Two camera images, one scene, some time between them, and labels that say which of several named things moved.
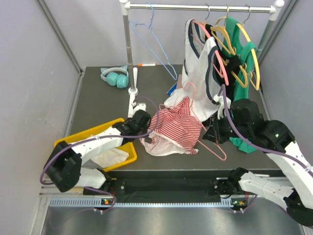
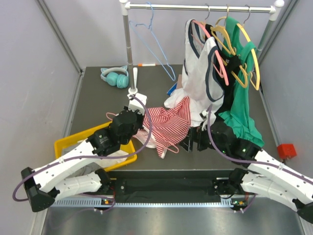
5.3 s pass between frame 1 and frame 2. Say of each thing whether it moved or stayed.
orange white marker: stayed
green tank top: stayed
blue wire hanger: stayed
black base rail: stayed
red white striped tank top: moved
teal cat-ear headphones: stayed
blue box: stayed
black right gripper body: moved
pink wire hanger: moved
